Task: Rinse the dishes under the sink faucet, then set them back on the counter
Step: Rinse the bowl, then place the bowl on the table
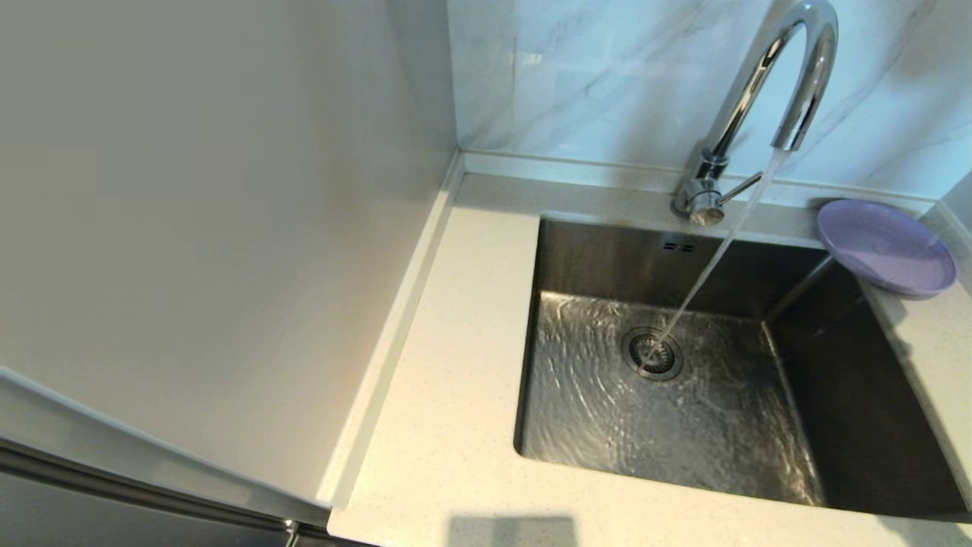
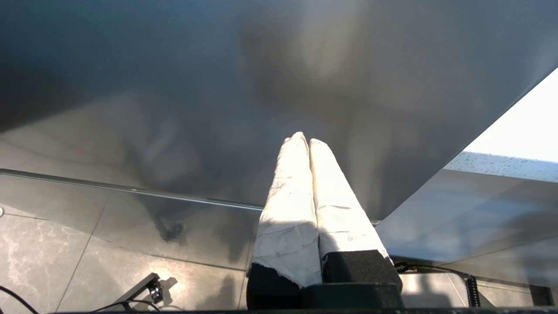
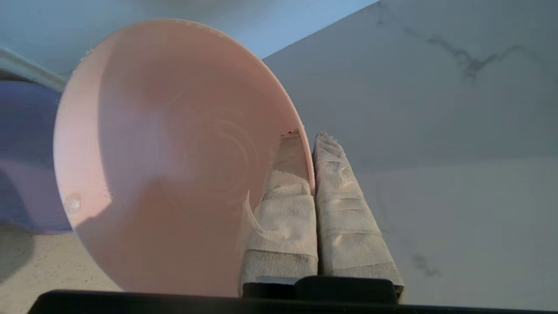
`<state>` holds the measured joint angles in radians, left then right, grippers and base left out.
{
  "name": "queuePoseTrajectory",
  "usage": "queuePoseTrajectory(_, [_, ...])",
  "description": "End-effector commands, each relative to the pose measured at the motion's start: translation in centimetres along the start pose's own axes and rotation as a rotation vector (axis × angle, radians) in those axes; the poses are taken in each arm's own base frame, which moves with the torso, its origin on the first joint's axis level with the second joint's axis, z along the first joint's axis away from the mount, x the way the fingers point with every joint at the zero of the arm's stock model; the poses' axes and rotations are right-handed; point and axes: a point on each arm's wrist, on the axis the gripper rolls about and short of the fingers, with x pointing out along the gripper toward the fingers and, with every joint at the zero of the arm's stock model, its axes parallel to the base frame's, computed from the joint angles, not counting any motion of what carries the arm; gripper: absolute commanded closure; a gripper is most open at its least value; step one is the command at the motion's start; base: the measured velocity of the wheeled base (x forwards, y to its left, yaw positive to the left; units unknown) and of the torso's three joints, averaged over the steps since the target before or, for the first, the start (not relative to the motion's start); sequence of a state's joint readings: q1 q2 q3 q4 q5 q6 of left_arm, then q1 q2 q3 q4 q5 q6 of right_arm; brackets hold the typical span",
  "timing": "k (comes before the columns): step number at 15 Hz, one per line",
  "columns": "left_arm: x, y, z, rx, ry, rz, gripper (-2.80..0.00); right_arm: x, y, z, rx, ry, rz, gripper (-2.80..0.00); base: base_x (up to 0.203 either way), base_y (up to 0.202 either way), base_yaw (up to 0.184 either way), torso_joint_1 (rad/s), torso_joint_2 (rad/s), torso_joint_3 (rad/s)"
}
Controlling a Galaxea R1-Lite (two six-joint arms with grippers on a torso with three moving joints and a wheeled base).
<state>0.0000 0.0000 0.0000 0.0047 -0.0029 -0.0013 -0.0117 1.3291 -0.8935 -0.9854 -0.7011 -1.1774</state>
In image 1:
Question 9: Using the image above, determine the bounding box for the chrome gooseneck faucet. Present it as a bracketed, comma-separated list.
[671, 0, 840, 227]

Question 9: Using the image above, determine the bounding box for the purple plastic plate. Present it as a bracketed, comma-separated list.
[816, 199, 958, 297]

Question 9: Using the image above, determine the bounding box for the stainless steel sink basin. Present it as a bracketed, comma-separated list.
[513, 215, 969, 520]

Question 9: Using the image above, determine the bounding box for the round metal drain strainer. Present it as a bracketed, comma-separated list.
[621, 327, 684, 381]

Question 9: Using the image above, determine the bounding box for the tall cabinet unit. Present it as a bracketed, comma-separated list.
[0, 0, 464, 547]

